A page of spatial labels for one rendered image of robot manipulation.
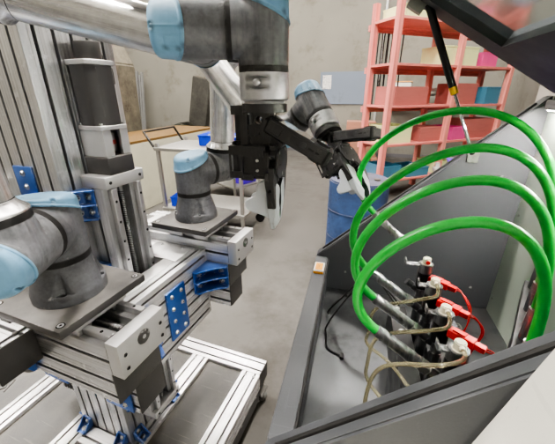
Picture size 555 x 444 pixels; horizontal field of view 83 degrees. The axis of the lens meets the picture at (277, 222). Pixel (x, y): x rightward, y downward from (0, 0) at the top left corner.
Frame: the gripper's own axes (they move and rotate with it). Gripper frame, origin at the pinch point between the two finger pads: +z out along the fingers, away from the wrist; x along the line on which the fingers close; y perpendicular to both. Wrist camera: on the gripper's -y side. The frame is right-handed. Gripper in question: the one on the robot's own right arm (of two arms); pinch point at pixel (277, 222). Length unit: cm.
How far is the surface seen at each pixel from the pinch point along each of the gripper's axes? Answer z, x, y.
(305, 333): 29.2, -5.4, -5.2
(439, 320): 12.2, 5.1, -28.0
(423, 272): 12.8, -10.6, -28.4
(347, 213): 71, -197, -11
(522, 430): 7.0, 26.5, -29.7
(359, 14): -177, -771, 6
